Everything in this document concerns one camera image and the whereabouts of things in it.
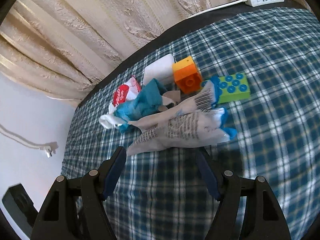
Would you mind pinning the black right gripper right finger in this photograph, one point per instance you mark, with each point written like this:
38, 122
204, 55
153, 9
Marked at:
263, 217

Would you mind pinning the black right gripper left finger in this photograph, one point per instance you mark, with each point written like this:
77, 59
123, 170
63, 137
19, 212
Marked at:
73, 208

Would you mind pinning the white printed bag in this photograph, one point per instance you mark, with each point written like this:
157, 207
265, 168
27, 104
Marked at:
195, 122

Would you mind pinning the red balloon glue packet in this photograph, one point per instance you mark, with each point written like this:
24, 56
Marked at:
125, 92

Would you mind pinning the crumpled teal wrapper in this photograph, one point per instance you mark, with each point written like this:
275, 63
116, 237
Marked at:
146, 103

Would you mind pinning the green blue-studded toy brick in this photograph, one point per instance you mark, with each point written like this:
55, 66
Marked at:
229, 88

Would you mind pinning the orange toy brick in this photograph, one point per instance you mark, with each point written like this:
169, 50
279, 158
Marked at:
187, 75

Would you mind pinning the white eraser block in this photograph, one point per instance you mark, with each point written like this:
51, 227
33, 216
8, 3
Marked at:
160, 70

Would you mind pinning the cream patterned curtain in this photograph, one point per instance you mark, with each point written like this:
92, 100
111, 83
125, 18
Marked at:
63, 48

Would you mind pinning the white wall plug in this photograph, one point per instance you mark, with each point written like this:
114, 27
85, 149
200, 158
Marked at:
48, 149

